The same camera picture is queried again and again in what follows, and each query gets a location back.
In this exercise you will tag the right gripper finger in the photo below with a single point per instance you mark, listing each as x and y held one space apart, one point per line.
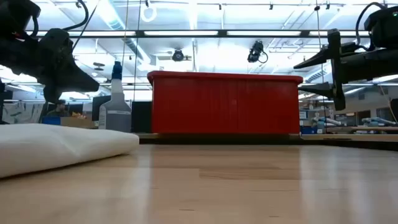
323 89
320 57

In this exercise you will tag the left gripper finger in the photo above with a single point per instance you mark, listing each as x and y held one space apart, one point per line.
77 85
79 73

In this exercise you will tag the grey background robot arm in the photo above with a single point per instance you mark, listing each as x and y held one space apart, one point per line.
377 121

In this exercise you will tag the person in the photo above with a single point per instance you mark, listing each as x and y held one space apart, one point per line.
59 109

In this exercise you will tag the black monitor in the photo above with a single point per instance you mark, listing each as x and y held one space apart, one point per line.
101 107
141 116

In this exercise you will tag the cardboard box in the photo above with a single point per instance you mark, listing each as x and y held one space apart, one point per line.
77 122

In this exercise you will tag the blue box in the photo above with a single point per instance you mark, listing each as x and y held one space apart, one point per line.
51 120

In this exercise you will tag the spray bottle with blue nozzle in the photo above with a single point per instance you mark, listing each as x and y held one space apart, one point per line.
115 112

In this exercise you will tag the white canvas tote bag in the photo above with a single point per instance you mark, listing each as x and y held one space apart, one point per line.
56 146

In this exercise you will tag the round black ceiling fixture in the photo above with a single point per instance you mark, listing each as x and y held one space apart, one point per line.
178 55

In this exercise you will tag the red plastic bin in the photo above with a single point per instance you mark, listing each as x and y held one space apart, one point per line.
224 105

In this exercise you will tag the black overhead beam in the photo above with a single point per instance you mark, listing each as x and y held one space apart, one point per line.
186 33

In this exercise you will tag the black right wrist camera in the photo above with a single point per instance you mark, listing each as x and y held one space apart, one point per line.
384 28

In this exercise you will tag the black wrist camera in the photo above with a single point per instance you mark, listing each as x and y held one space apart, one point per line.
384 28
15 15

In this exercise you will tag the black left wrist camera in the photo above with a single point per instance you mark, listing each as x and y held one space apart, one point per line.
15 15

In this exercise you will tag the patterned white wall hanging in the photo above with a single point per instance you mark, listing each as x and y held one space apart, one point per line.
21 113

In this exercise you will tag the black hanging camera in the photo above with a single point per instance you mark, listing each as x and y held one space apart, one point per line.
256 51

